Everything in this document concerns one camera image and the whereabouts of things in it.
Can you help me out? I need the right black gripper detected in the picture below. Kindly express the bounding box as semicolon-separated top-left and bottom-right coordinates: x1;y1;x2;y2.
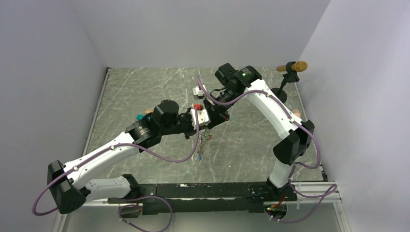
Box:
204;88;242;130

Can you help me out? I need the round metal keyring disc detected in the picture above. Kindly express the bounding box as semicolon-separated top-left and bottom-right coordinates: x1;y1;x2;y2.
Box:
197;129;212;156

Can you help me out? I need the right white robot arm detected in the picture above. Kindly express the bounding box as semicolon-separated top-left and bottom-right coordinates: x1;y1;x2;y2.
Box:
204;63;314;201

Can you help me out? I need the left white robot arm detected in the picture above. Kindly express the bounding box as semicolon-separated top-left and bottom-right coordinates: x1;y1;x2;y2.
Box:
47;100;209;214

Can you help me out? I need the pink cylindrical object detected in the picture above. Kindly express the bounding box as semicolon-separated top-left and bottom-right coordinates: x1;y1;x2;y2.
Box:
292;109;302;118

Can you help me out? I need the black microphone stand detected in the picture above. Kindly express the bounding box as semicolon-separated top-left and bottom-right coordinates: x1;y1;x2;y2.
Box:
271;70;300;103

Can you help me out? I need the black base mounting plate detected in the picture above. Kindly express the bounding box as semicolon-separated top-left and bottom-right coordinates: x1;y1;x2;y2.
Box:
107;182;298;216

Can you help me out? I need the gold microphone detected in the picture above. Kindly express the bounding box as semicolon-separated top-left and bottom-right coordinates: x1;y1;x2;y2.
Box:
276;61;308;72

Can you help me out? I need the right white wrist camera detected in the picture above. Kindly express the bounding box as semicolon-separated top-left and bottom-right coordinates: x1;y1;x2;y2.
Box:
192;86;205;100

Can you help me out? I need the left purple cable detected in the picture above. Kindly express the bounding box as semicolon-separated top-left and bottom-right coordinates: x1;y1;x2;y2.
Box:
32;108;201;217

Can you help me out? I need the purple cable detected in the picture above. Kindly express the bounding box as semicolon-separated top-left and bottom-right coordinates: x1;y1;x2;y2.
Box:
32;108;201;217
197;75;338;224

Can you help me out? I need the aluminium frame rail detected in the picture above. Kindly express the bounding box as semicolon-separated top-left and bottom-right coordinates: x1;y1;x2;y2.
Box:
292;181;342;203

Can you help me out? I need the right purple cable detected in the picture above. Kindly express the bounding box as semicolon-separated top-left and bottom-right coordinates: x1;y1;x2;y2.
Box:
197;75;338;224

